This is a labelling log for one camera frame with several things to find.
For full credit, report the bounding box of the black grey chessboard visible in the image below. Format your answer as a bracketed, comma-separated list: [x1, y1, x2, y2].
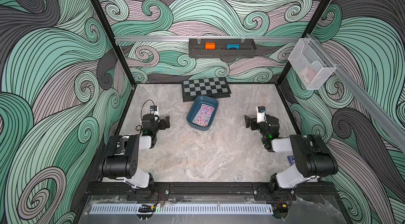
[181, 77, 232, 102]

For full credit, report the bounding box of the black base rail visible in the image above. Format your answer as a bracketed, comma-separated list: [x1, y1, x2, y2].
[84, 182, 339, 202]

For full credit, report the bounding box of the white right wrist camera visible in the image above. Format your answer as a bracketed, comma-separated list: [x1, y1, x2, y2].
[256, 106, 266, 123]

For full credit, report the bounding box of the blue card pack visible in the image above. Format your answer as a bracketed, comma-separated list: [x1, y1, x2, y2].
[288, 155, 295, 166]

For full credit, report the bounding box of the white slotted cable duct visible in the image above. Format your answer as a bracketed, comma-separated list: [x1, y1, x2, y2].
[89, 203, 273, 215]

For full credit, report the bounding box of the aluminium rail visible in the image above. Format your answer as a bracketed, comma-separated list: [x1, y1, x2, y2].
[306, 34, 405, 153]
[115, 36, 300, 43]

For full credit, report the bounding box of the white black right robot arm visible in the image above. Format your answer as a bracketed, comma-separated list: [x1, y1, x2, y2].
[244, 112, 339, 192]

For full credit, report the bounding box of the teal plastic storage box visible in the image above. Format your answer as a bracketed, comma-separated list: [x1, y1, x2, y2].
[186, 96, 219, 131]

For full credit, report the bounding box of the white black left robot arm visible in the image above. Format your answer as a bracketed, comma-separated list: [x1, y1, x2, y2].
[99, 114, 170, 189]

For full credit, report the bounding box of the teal block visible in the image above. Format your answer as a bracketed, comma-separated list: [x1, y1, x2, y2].
[227, 43, 240, 50]

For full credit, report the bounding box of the black wall shelf tray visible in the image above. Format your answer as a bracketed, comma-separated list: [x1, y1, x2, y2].
[188, 39, 257, 60]

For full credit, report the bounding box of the orange block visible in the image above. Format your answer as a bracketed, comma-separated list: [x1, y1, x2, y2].
[205, 42, 216, 50]

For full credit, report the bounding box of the clear acrylic wall holder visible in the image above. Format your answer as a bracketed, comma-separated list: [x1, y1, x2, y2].
[288, 38, 336, 90]

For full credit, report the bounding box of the aluminium rail back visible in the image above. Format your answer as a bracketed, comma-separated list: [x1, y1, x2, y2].
[115, 36, 300, 43]

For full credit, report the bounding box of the aluminium rail right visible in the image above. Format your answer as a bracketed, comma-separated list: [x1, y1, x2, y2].
[306, 34, 405, 153]

